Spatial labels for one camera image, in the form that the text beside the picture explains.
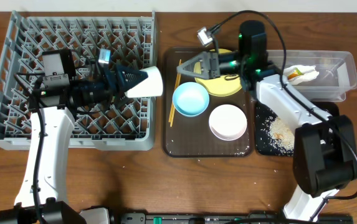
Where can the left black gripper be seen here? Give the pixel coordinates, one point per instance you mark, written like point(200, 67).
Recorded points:
point(110, 84)

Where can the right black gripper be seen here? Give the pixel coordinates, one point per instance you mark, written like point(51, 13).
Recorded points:
point(209, 63)

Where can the white cup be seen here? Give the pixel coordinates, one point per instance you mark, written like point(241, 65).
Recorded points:
point(150, 87)

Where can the white bowl with rice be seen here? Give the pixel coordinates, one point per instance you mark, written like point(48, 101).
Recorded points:
point(228, 122)

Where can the white napkin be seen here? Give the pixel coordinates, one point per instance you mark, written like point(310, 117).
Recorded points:
point(309, 73)

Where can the green red snack wrapper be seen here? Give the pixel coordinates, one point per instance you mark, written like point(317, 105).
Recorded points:
point(295, 72)

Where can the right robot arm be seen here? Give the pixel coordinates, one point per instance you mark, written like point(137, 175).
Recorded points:
point(324, 155)

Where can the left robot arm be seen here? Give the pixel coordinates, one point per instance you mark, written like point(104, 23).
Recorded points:
point(54, 103)

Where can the black waste tray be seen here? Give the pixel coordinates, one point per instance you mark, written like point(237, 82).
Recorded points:
point(327, 139)

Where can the clear plastic waste bin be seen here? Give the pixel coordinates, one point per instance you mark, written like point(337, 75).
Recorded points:
point(337, 73)

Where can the light blue bowl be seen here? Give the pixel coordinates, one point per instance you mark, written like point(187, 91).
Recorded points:
point(190, 99)

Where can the yellow round plate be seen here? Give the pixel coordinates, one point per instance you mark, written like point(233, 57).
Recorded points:
point(225, 85)

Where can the grey plastic dish rack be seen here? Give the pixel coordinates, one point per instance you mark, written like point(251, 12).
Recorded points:
point(132, 42)

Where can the dark brown serving tray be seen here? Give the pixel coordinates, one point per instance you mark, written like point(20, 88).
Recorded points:
point(192, 137)

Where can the spilled rice pile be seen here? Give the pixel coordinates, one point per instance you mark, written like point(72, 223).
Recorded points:
point(275, 137)

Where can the black rail at table edge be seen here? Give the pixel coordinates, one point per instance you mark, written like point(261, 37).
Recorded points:
point(209, 218)

